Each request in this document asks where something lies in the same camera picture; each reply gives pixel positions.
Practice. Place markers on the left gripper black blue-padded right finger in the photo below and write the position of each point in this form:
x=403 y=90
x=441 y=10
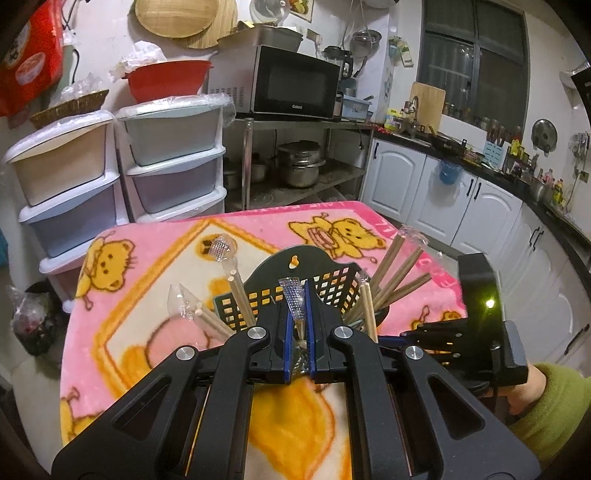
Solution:
x=408 y=416

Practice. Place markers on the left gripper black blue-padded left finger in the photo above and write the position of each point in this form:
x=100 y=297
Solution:
x=189 y=417

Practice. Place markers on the chopsticks long pair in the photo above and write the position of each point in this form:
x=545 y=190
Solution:
x=294 y=294

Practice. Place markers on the green sleeve forearm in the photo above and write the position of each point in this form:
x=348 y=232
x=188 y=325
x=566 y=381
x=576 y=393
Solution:
x=563 y=410

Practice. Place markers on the white kitchen cabinets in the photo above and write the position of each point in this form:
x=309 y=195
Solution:
x=543 y=276

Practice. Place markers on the person's right hand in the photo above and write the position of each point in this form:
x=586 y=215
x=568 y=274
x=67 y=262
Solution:
x=521 y=398

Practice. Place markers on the chopsticks in caddy middle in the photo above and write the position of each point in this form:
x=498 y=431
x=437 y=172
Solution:
x=417 y=244

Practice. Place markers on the chopsticks in caddy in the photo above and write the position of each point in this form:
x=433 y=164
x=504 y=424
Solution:
x=356 y=312
x=417 y=244
x=398 y=242

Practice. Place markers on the wrapped chopsticks middle pair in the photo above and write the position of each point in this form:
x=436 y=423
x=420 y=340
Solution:
x=183 y=304

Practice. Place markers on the chopsticks in caddy right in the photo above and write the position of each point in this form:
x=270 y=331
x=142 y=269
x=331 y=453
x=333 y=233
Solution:
x=356 y=312

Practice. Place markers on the pink cartoon bear blanket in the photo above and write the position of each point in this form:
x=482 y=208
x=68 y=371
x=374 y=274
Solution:
x=122 y=325

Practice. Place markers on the chopsticks in caddy left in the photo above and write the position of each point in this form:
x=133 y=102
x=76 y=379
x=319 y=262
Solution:
x=398 y=242

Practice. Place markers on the wrapped chopsticks right pair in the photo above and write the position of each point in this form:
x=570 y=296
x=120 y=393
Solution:
x=367 y=303

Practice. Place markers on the dark green utensil caddy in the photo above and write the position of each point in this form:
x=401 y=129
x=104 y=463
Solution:
x=334 y=282

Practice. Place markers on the black trash bag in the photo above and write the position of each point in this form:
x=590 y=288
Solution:
x=33 y=321

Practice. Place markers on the blue knife block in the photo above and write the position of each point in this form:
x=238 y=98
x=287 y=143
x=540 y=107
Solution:
x=495 y=154

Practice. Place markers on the hanging round pot lid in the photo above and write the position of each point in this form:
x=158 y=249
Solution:
x=544 y=136

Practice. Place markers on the metal shelf rack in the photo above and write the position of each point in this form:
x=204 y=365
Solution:
x=250 y=173

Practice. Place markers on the wooden cutting board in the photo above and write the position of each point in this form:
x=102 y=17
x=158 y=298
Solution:
x=431 y=104

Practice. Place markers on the steel pot on shelf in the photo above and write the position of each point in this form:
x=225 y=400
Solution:
x=299 y=163

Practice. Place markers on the right plastic drawer tower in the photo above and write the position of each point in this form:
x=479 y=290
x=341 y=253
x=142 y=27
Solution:
x=170 y=154

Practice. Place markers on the plastic drawer tower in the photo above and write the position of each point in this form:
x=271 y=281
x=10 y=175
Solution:
x=69 y=176
x=170 y=154

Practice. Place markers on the left plastic drawer tower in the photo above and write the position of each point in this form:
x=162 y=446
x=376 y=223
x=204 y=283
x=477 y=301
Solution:
x=69 y=176

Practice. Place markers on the dark framed window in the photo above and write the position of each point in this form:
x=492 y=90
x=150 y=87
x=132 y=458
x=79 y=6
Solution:
x=478 y=53

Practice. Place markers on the hanging steel strainer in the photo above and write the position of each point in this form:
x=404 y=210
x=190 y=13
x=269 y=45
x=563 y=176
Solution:
x=364 y=43

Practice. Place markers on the woven basket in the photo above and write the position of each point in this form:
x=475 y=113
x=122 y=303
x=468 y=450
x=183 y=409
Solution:
x=85 y=104

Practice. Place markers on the red plastic basin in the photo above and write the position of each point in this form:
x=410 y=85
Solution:
x=167 y=79

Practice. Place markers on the black microwave oven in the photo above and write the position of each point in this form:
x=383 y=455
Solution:
x=265 y=80

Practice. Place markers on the white water heater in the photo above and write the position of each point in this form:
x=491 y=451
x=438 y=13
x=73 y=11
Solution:
x=380 y=4

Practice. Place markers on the red snack bag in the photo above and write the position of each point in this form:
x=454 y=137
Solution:
x=34 y=60

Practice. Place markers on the round bamboo tray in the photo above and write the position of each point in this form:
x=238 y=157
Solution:
x=193 y=24

